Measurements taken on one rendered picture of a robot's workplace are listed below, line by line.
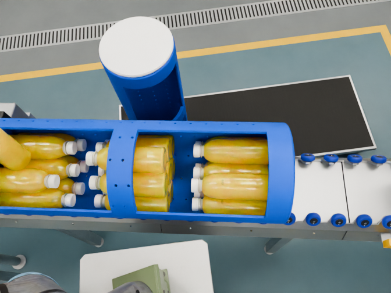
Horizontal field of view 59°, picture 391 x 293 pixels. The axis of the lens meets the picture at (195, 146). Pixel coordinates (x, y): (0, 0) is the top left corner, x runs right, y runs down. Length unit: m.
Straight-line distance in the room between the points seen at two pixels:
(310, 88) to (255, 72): 0.43
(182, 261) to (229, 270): 1.16
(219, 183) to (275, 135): 0.19
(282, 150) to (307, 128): 1.30
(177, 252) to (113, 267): 0.16
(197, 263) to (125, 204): 0.23
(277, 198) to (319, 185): 0.34
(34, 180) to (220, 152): 0.52
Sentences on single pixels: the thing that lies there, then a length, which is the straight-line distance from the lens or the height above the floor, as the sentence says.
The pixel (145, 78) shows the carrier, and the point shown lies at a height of 1.01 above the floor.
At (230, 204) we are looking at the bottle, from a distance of 0.96.
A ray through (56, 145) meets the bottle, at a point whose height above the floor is 1.14.
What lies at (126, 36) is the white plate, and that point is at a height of 1.04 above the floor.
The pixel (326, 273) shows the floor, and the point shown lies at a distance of 2.12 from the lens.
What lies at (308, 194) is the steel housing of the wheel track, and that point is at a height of 0.93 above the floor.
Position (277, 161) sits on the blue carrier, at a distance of 0.86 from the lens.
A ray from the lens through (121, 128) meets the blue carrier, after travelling 0.94.
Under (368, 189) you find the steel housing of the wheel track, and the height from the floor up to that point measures 0.93.
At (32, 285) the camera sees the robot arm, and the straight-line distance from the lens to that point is 0.80.
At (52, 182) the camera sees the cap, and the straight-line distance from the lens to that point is 1.04.
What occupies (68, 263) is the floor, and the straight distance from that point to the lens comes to 2.20.
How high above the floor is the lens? 2.02
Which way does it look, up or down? 66 degrees down
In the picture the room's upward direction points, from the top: 8 degrees counter-clockwise
